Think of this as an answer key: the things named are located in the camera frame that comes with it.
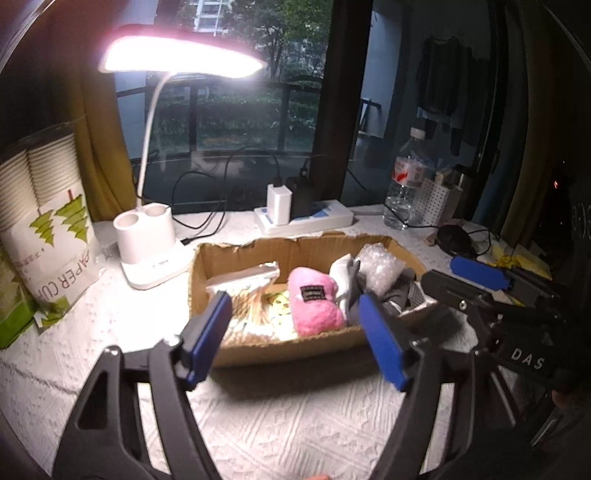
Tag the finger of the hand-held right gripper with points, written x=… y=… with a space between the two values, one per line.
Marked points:
x=452 y=286
x=480 y=272

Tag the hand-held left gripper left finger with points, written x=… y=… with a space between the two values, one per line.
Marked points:
x=207 y=341

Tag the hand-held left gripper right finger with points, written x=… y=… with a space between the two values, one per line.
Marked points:
x=383 y=341

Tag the grey cloth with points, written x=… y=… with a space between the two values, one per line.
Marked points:
x=397 y=295

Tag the clear plastic packet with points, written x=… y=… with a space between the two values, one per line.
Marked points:
x=244 y=279

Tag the bubble wrap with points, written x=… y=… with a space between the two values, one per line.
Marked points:
x=381 y=267

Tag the cartoon printed cloth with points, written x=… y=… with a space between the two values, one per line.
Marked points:
x=277 y=301

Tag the pink plush toy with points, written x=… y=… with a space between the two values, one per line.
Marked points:
x=314 y=300

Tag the cardboard box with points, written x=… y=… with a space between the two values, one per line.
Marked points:
x=258 y=256

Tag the person's right hand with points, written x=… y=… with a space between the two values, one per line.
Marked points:
x=561 y=398

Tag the black computer mouse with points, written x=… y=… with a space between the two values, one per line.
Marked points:
x=455 y=240

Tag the yellow printed packet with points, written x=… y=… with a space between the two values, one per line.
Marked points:
x=526 y=258

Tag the small wooden block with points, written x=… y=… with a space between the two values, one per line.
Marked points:
x=431 y=237

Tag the white perforated basket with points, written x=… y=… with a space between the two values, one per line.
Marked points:
x=436 y=203

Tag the white desk lamp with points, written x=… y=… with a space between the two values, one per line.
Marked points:
x=147 y=258

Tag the beige packets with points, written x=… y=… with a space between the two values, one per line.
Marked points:
x=445 y=175

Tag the white embossed table cover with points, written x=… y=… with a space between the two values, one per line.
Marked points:
x=300 y=415

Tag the clear water bottle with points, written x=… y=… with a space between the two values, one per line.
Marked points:
x=406 y=184

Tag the white power strip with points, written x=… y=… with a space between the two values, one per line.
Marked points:
x=318 y=217

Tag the white charger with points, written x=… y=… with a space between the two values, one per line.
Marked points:
x=279 y=203

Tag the black charger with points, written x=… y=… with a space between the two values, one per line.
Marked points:
x=300 y=198

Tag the hanging dark clothes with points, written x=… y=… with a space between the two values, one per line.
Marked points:
x=443 y=78

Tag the green patterned carton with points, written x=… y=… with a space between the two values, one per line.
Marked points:
x=11 y=318

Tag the paper cup pack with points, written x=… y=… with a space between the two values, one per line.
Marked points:
x=46 y=221

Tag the window curtain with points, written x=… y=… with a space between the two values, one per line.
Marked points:
x=99 y=152

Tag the balcony railing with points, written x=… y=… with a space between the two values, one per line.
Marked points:
x=231 y=92

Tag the dark window post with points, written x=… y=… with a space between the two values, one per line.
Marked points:
x=341 y=92

